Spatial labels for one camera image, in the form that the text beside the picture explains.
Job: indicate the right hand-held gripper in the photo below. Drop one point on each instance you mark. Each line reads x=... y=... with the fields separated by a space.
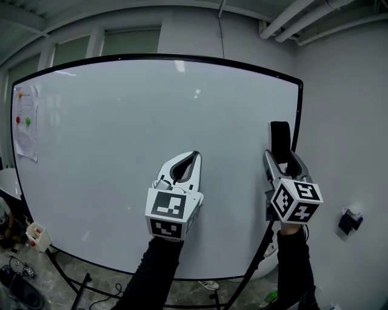
x=295 y=203

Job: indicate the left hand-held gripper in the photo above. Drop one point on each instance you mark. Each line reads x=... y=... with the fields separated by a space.
x=168 y=209

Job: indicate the black whiteboard eraser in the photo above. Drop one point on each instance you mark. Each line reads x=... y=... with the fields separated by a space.
x=280 y=139

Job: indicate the person's left forearm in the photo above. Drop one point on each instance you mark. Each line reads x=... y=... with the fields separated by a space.
x=151 y=272

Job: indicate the person's right forearm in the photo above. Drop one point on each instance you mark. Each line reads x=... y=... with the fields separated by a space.
x=292 y=266

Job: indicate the black-framed whiteboard on stand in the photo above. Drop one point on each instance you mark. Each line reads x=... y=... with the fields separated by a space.
x=121 y=151

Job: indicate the white egg-shaped toilet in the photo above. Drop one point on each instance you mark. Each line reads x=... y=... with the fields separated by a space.
x=266 y=269

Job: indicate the green plastic bottle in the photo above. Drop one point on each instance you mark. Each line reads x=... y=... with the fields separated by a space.
x=270 y=296

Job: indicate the grey window blind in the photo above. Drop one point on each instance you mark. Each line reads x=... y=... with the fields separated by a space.
x=131 y=42
x=22 y=69
x=72 y=50

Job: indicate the white ceiling pipe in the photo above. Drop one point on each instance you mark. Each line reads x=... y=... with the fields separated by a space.
x=282 y=21
x=342 y=31
x=306 y=22

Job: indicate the white marker tray box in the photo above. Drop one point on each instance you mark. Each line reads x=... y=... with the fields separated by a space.
x=42 y=240

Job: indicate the white paper sheet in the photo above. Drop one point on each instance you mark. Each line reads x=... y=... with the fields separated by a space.
x=25 y=139

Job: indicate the small tracker device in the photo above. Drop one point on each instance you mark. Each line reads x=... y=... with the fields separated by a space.
x=30 y=272

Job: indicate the black wall tissue holder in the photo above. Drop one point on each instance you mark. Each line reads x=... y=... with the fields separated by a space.
x=350 y=221

